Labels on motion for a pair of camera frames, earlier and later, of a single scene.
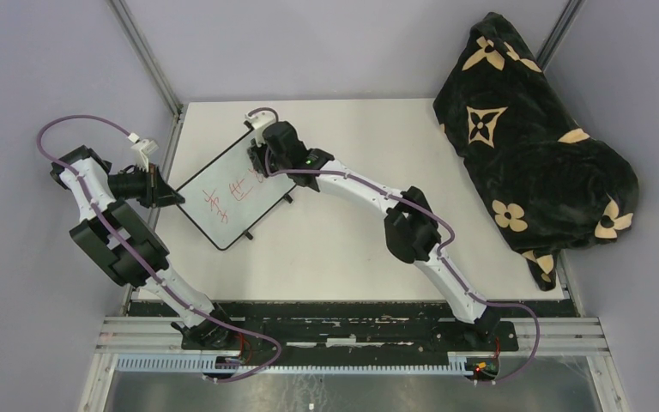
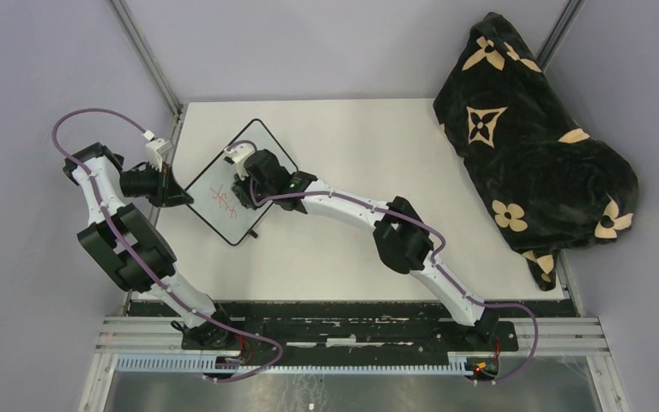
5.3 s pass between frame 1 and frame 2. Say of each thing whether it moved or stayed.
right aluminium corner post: stayed
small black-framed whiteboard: moved
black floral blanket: stayed
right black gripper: moved
